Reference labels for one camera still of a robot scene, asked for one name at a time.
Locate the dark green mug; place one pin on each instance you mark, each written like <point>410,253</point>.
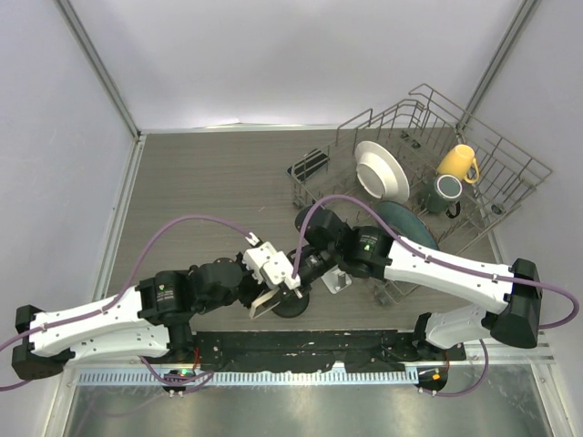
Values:
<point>442,195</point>

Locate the blue ceramic plate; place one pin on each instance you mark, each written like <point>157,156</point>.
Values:
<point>405,223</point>

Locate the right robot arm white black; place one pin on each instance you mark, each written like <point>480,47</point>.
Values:
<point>505,301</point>

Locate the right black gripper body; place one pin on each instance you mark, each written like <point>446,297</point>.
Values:
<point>315,262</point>

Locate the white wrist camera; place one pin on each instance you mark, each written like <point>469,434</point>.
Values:
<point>285,276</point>
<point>260,260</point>

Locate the white plate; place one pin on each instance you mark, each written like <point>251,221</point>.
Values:
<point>380,174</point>

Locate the yellow mug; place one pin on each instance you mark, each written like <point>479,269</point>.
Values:
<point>461,163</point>

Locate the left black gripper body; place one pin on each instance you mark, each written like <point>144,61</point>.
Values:
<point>249,289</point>

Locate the black round phone stand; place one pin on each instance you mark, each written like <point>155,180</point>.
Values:
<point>292,307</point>

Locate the grey wire dish rack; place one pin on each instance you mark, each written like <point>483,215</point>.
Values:
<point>419,131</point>

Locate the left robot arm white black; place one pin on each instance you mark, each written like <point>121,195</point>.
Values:
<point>150,319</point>

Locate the white cased smartphone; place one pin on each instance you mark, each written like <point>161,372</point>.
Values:
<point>262,307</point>

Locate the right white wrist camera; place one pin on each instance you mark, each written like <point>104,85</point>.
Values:
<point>285,276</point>

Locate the slotted cable duct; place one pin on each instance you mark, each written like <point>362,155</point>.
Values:
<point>337,376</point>

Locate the silver phone stand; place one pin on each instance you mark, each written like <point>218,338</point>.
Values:
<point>336,280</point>

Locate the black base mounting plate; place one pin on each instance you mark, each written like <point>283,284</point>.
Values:
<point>309,351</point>

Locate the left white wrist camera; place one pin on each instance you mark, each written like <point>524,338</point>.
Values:
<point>260,260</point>

